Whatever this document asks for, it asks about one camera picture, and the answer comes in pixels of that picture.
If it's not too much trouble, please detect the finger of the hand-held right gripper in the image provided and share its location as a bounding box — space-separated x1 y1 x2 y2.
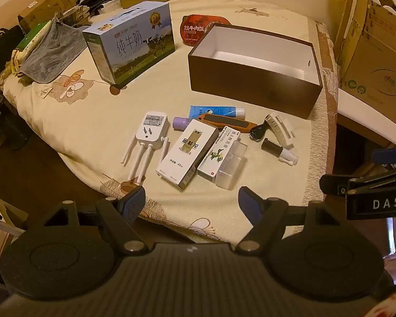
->
372 146 396 170
319 166 396 195

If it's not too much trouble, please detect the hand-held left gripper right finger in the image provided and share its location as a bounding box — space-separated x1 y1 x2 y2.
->
236 187 348 255

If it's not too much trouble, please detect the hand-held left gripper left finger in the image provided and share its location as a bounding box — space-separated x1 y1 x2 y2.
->
41 185 150 255

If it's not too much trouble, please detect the white medicine box green print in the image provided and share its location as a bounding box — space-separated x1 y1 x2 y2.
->
197 126 241 182

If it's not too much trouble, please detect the white wifi extender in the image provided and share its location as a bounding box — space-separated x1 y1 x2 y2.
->
120 110 169 185

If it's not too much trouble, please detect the orange utility knife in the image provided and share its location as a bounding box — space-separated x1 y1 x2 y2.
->
197 113 258 133

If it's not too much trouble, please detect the purple tube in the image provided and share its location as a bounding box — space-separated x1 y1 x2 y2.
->
172 116 194 130

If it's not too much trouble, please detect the blue tube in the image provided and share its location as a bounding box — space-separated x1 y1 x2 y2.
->
190 105 246 119

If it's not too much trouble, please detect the brown cardboard box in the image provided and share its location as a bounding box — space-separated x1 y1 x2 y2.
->
187 24 324 119

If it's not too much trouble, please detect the clear plastic case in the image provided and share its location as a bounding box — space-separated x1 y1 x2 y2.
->
215 140 248 190

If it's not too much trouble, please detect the white board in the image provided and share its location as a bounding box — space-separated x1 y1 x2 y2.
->
337 87 396 146

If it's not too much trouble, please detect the small black white bottle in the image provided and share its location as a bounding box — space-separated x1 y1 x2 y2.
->
261 138 299 166

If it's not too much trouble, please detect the white box gold label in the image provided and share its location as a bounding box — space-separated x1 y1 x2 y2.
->
156 119 219 190

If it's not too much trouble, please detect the small black gadget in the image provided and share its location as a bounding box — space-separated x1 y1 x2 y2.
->
249 124 268 142

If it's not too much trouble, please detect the large printed cardboard box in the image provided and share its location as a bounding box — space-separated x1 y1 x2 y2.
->
338 0 396 128

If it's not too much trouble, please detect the red spotted white cloth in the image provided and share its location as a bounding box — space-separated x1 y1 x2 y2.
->
373 295 396 317

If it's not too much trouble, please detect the white panel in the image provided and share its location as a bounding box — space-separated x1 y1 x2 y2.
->
0 193 29 255

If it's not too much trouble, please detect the blue green milk carton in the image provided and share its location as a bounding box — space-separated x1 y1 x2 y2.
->
82 2 176 90

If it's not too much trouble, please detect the black basket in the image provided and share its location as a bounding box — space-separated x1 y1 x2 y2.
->
0 82 30 149

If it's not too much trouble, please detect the grey cloth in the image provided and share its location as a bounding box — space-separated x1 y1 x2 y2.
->
18 16 88 84

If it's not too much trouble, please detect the red meal tray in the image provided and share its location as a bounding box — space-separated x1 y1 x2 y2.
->
180 14 232 47

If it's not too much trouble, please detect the small dark printed box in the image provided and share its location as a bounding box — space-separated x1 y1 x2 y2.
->
60 5 90 27

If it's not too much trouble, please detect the black bag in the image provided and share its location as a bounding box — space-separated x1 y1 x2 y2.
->
0 25 27 73

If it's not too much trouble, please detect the brown cardboard carton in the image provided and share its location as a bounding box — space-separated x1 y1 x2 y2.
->
18 0 75 30

